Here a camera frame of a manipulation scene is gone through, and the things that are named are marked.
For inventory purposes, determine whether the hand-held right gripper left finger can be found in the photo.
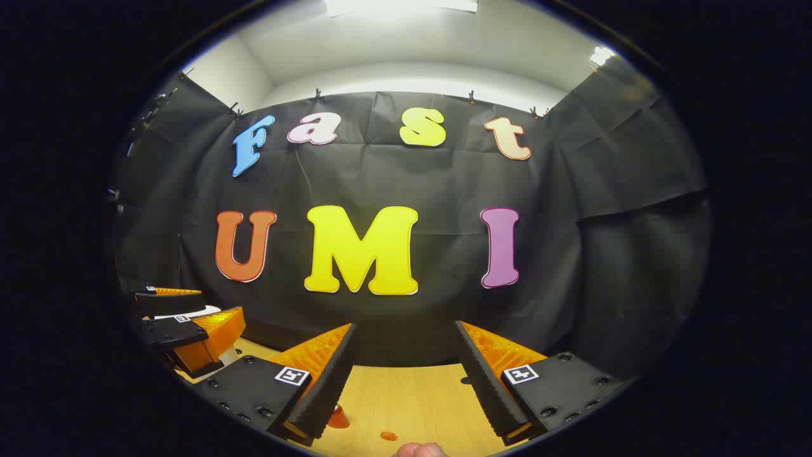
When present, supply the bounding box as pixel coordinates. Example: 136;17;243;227
190;322;357;447

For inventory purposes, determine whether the black backdrop cloth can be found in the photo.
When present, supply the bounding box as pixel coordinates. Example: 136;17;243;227
111;54;711;381

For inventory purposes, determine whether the white desktop garbage bin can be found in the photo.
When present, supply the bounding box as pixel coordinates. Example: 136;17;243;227
155;306;221;320

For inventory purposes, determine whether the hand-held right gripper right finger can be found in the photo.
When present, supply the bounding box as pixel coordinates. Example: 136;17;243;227
454;321;629;446

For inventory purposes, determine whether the wooden desktop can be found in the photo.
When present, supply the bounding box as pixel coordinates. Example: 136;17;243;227
174;336;527;457

